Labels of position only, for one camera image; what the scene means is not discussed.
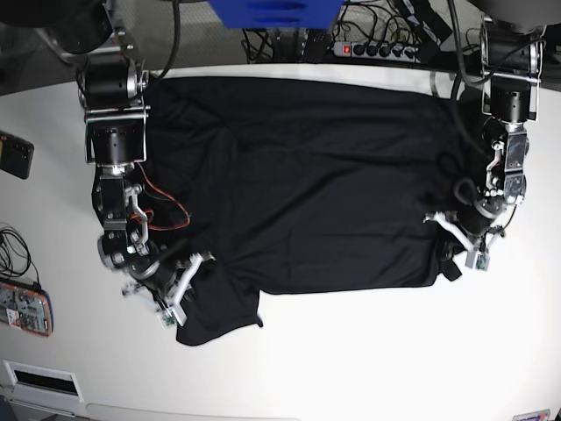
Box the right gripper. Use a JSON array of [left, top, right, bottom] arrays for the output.
[[131, 257, 188, 303]]

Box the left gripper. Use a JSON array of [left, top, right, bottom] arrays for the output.
[[437, 195, 504, 281]]

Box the black T-shirt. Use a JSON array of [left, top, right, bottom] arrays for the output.
[[144, 77, 478, 346]]

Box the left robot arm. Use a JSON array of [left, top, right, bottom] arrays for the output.
[[433, 1, 560, 271]]

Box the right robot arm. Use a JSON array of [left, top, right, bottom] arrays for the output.
[[1, 1, 192, 308]]

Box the orange blue device case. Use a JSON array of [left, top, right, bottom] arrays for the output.
[[1, 276, 54, 338]]

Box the black smartphone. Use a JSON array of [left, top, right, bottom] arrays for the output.
[[1, 132, 34, 180]]

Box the sticker at table edge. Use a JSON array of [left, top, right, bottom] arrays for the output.
[[512, 409, 550, 421]]

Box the white power strip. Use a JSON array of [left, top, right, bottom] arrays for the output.
[[332, 41, 420, 63]]

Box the blue plastic stool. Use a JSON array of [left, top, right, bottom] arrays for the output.
[[209, 0, 344, 29]]

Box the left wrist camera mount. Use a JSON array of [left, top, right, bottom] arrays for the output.
[[423, 211, 506, 272]]

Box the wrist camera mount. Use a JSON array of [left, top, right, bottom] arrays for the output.
[[423, 211, 506, 272], [120, 250, 216, 329]]

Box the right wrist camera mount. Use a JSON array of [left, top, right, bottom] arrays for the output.
[[120, 250, 216, 329]]

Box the black coiled cable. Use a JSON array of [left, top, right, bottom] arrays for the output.
[[0, 223, 41, 289]]

